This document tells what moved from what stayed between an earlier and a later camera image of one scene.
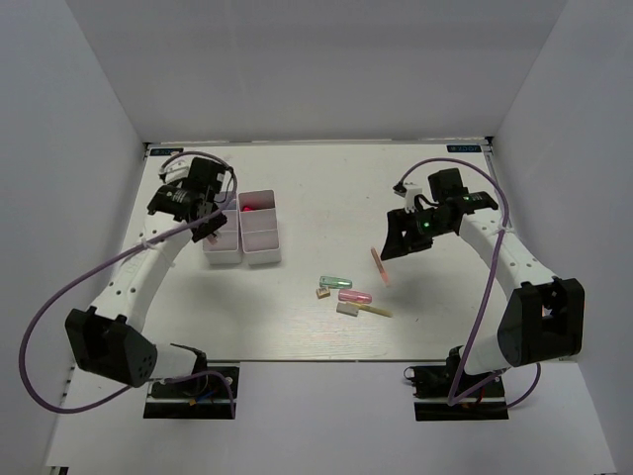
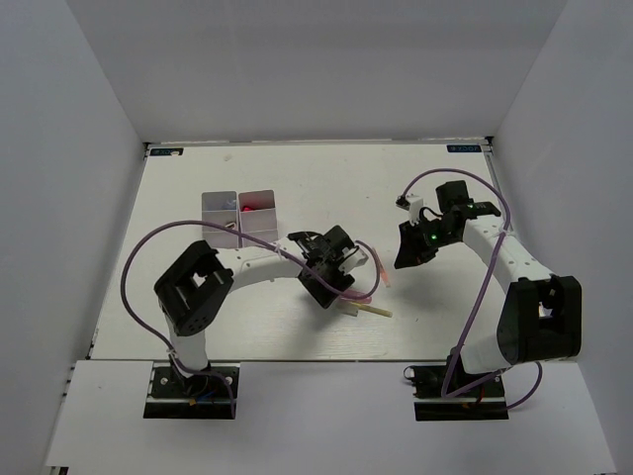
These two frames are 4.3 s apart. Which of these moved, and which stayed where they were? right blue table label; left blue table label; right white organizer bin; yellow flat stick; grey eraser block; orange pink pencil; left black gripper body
Moved: left black gripper body
Stayed: left blue table label; orange pink pencil; right white organizer bin; yellow flat stick; right blue table label; grey eraser block
